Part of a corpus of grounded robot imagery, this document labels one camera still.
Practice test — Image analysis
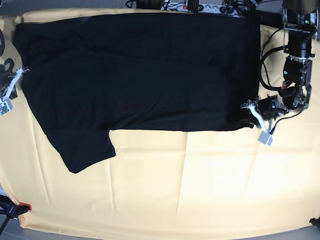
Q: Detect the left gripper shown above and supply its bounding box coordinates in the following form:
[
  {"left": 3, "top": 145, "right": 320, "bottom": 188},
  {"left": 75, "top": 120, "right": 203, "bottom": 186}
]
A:
[{"left": 239, "top": 96, "right": 288, "bottom": 123}]

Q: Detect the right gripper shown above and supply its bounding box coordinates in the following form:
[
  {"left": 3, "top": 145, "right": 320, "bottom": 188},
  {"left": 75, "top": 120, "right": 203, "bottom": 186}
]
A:
[{"left": 0, "top": 82, "right": 19, "bottom": 101}]

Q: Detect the black T-shirt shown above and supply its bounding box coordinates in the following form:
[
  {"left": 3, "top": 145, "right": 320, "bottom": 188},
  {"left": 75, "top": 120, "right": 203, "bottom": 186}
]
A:
[{"left": 13, "top": 13, "right": 261, "bottom": 174}]

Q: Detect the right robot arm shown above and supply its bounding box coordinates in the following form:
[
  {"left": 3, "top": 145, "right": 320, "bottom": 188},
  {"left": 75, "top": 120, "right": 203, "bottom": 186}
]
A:
[{"left": 0, "top": 30, "right": 18, "bottom": 100}]

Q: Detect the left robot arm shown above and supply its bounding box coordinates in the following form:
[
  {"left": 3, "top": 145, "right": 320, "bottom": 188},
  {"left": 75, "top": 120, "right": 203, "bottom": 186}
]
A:
[{"left": 241, "top": 0, "right": 319, "bottom": 121}]

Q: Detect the yellow table cloth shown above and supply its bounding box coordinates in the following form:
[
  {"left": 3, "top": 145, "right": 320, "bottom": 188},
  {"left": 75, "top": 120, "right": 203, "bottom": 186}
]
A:
[{"left": 0, "top": 9, "right": 320, "bottom": 238}]

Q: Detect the black red table clamp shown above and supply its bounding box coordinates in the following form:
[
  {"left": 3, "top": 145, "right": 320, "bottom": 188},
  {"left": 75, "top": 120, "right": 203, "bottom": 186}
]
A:
[{"left": 0, "top": 195, "right": 32, "bottom": 219}]

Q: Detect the black clamp at right corner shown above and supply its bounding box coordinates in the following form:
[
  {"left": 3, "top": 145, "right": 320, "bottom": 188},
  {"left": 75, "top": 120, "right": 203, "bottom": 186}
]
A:
[{"left": 309, "top": 217, "right": 320, "bottom": 231}]

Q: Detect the white power strip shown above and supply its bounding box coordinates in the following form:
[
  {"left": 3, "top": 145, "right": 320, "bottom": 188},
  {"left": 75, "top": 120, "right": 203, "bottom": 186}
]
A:
[{"left": 161, "top": 0, "right": 238, "bottom": 16}]

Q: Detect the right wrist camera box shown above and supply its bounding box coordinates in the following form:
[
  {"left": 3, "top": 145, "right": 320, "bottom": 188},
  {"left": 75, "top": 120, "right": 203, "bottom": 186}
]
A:
[{"left": 0, "top": 98, "right": 13, "bottom": 116}]

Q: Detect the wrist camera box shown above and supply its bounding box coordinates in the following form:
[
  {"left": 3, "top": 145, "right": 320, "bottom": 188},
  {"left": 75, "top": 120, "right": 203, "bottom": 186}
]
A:
[
  {"left": 258, "top": 131, "right": 273, "bottom": 146},
  {"left": 0, "top": 98, "right": 13, "bottom": 116}
]

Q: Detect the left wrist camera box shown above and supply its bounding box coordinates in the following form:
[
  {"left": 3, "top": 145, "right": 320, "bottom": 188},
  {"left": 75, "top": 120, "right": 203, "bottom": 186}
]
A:
[{"left": 258, "top": 131, "right": 273, "bottom": 146}]

